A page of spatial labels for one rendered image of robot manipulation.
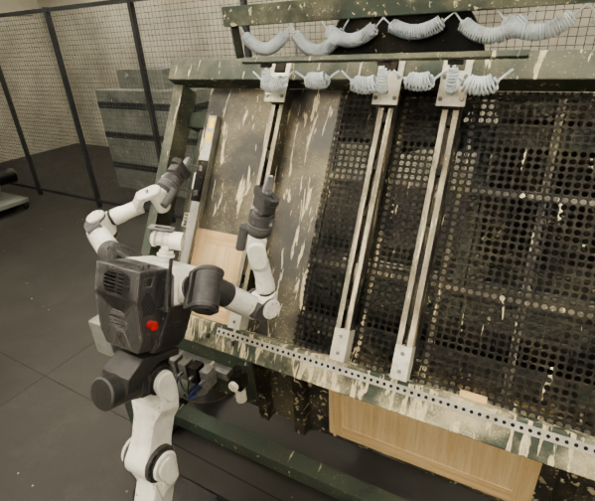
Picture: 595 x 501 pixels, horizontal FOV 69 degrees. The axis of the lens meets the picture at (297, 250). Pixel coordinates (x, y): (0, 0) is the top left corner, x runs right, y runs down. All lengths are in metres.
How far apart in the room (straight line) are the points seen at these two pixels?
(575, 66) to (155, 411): 1.85
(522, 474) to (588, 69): 1.51
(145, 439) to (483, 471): 1.38
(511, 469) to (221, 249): 1.53
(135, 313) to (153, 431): 0.52
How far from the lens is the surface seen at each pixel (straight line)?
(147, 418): 1.82
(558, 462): 1.71
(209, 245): 2.10
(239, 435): 2.50
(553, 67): 1.75
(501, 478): 2.19
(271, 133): 1.98
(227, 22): 2.76
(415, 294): 1.67
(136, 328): 1.51
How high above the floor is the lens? 2.06
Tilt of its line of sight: 27 degrees down
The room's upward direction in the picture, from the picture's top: 3 degrees counter-clockwise
